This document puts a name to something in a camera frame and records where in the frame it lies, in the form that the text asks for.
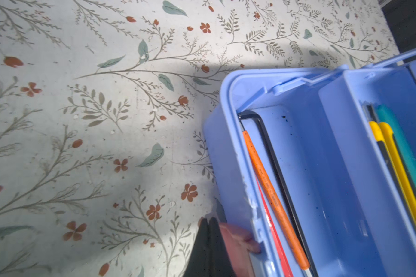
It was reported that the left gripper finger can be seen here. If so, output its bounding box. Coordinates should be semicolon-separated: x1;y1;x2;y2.
183;218;236;277

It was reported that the teal handled tool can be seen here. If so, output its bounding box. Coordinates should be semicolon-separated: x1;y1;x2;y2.
376;105;416;188

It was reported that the yellow black utility knife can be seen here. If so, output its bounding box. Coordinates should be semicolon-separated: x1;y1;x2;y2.
362;102;416;230

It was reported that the black hex key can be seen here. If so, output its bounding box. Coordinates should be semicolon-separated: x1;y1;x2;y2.
238;111;318;277

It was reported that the white blue plastic toolbox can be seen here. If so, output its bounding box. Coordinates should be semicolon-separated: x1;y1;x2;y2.
203;49;416;277

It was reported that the red handled tool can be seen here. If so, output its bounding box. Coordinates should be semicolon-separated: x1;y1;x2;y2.
257;181;293;277

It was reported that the orange handled tool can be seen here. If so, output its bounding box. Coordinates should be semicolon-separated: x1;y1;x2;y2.
242;130;312;277

